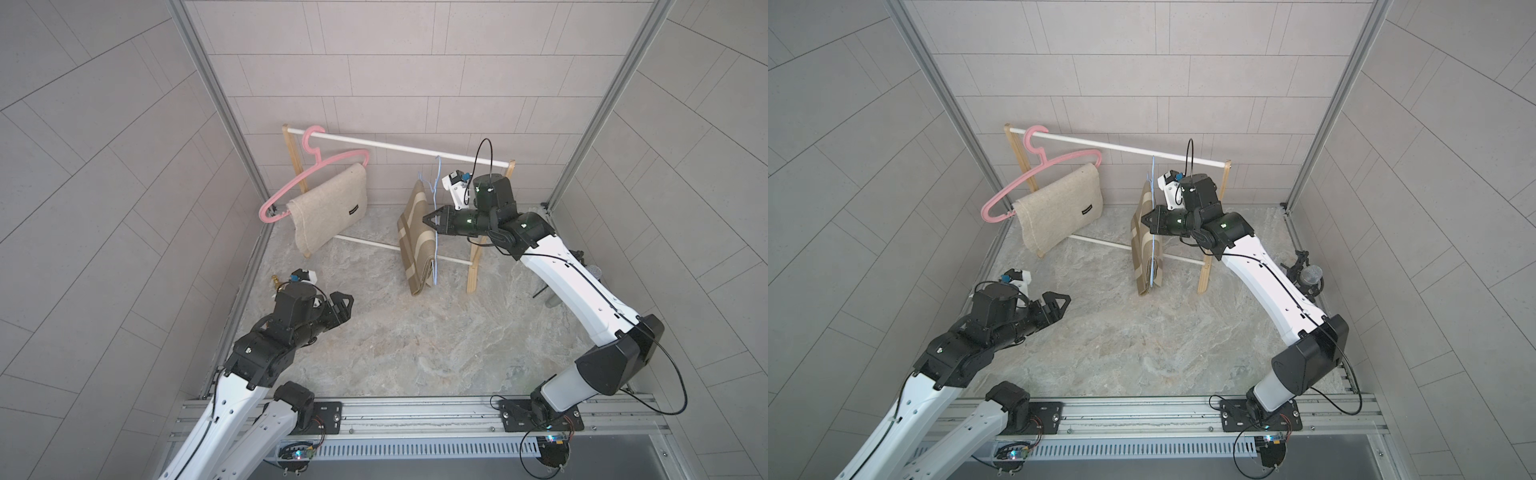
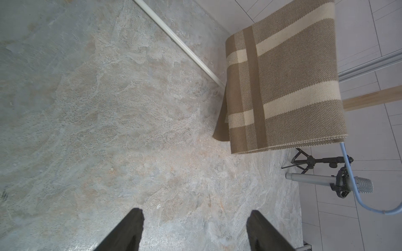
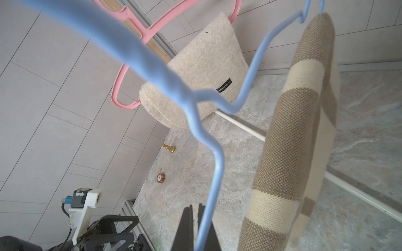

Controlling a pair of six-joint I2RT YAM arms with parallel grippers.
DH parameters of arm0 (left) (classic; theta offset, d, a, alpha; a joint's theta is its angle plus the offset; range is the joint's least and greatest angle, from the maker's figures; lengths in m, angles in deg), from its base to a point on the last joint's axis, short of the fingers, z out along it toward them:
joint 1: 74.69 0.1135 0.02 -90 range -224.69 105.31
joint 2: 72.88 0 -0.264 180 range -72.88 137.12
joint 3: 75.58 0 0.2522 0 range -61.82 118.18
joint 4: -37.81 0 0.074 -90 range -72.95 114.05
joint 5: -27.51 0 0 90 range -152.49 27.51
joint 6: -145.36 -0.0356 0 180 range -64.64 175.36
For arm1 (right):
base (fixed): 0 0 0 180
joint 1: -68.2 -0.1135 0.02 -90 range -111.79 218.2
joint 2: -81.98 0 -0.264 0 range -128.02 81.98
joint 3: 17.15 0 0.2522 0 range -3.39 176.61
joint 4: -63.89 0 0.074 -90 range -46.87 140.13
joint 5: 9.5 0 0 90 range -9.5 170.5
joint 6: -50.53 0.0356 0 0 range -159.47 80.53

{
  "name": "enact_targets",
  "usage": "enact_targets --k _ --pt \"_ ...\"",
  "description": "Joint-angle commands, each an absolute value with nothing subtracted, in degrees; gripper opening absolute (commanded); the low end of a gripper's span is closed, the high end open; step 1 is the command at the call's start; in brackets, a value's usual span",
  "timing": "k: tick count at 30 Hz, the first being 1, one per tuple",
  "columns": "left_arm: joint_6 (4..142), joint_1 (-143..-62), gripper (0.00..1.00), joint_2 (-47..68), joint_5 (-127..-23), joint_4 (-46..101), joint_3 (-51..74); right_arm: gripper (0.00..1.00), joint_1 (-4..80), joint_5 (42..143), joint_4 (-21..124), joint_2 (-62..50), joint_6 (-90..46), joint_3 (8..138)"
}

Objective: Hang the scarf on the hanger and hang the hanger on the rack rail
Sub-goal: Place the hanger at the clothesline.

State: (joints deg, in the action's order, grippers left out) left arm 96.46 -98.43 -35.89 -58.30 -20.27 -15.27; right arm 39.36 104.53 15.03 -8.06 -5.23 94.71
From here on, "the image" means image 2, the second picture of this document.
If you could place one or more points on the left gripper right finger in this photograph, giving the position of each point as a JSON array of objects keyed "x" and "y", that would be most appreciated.
[{"x": 263, "y": 236}]

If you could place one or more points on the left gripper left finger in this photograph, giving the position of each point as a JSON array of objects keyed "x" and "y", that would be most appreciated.
[{"x": 126, "y": 236}]

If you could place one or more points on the light blue wire hanger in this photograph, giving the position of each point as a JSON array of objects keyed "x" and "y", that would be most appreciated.
[{"x": 355, "y": 189}]

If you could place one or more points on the brown striped scarf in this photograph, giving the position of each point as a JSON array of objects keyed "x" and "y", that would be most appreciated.
[{"x": 282, "y": 88}]

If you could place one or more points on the wooden clothes rack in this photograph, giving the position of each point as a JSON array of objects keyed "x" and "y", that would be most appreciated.
[{"x": 376, "y": 98}]

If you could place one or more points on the right aluminium corner post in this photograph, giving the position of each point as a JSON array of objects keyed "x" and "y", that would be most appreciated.
[{"x": 371, "y": 66}]

